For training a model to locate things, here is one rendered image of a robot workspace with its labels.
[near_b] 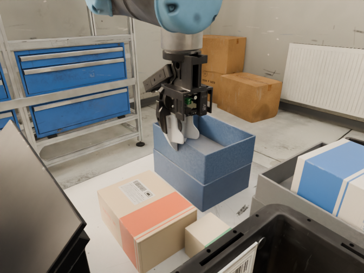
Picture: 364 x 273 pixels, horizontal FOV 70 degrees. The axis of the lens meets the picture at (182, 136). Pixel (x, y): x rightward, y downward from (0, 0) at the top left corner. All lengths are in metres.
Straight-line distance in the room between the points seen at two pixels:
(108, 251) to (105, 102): 1.64
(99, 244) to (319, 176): 0.39
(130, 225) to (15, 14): 2.41
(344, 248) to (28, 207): 0.27
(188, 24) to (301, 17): 2.97
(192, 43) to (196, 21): 0.18
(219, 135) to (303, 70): 2.49
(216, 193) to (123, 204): 0.20
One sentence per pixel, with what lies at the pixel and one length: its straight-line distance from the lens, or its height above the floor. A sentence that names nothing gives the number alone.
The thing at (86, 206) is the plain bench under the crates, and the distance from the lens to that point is 0.63.
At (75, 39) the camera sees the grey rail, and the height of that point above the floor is 0.92.
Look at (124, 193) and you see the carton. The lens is 0.52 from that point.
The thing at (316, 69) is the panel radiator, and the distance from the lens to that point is 3.05.
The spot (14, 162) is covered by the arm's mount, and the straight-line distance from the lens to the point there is 0.37.
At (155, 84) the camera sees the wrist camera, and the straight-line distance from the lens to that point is 0.54.
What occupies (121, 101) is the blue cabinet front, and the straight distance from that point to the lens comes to 2.13.
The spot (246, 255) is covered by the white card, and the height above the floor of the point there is 0.91.
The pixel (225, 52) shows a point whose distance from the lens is 3.24.
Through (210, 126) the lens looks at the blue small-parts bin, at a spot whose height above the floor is 0.81.
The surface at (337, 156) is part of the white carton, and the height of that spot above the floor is 0.89.
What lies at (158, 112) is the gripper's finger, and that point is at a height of 0.91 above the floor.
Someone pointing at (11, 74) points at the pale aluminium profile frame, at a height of 0.76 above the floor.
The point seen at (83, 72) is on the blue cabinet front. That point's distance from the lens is 1.96.
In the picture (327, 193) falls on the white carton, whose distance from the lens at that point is 0.41.
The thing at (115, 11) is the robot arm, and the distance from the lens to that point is 0.42.
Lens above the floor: 1.09
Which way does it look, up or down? 26 degrees down
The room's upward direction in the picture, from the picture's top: straight up
